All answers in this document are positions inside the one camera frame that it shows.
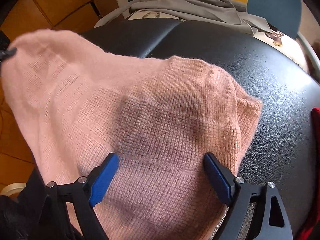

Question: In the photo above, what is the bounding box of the pink knitted sweater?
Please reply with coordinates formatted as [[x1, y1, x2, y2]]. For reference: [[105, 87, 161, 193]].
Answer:
[[1, 30, 263, 239]]

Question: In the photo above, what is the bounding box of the red knitted sweater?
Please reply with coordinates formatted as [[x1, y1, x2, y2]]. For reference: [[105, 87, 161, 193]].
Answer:
[[297, 107, 319, 239]]

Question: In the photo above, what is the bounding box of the white happiness ticket cushion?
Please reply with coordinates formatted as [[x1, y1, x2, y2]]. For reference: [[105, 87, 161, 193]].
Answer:
[[127, 10, 311, 73]]

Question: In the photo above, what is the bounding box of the yellow blue grey chair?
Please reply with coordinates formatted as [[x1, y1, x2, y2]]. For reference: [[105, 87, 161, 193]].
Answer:
[[93, 0, 320, 75]]

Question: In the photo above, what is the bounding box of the grey garment on chair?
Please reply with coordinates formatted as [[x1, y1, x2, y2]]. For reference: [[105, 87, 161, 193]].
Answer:
[[130, 0, 278, 35]]

